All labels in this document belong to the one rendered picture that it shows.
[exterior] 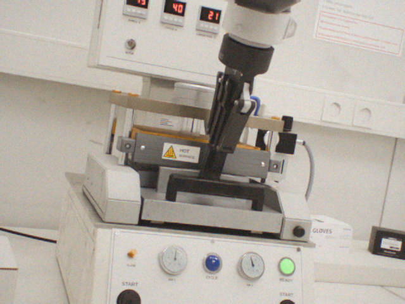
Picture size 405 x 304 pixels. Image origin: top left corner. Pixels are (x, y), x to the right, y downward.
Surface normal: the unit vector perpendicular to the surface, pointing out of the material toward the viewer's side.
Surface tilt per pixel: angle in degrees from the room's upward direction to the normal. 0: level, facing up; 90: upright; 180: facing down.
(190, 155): 90
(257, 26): 109
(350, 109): 90
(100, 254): 65
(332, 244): 93
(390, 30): 90
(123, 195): 41
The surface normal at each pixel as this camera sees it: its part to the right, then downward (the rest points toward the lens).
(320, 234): 0.49, 0.15
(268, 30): 0.26, 0.47
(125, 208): 0.30, 0.12
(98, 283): 0.34, -0.30
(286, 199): 0.32, -0.66
